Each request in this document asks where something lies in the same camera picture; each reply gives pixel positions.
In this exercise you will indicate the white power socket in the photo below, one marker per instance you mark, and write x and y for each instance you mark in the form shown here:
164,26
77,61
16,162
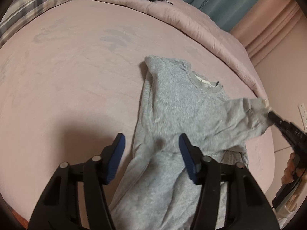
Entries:
303,117

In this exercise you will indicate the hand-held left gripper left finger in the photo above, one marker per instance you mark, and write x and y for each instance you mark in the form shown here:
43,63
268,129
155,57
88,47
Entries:
115,158

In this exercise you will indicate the plaid pillow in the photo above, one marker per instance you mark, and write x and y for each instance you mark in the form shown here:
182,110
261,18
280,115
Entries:
36,4

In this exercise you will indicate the blue curtain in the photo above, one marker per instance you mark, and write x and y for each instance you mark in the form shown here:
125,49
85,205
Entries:
227,0

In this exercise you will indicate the grey sweatshirt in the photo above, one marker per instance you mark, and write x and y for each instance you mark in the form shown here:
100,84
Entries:
179,105

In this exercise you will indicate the pink comforter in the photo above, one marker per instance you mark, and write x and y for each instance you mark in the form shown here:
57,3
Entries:
191,24

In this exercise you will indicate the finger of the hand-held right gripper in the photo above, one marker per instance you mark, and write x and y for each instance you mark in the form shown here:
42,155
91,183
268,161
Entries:
278,121

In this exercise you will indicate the person's right hand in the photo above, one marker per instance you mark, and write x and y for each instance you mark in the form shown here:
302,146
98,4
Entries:
290,170

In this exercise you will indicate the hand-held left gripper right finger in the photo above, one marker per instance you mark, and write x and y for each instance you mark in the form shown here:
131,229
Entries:
189,158

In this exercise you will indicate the pink curtain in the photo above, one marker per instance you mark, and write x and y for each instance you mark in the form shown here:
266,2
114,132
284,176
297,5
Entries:
271,33

